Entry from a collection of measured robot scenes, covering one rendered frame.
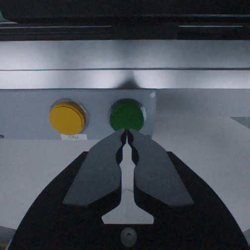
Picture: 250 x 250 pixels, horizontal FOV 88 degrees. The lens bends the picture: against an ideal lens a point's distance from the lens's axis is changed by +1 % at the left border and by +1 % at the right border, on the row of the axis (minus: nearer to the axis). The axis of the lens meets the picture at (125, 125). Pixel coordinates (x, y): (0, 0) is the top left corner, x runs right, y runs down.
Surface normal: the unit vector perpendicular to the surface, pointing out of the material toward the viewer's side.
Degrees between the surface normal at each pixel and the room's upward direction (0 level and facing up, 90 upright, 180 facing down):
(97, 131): 0
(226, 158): 0
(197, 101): 0
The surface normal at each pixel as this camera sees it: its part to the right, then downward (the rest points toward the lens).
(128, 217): 0.52, -0.76
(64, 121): 0.00, 0.47
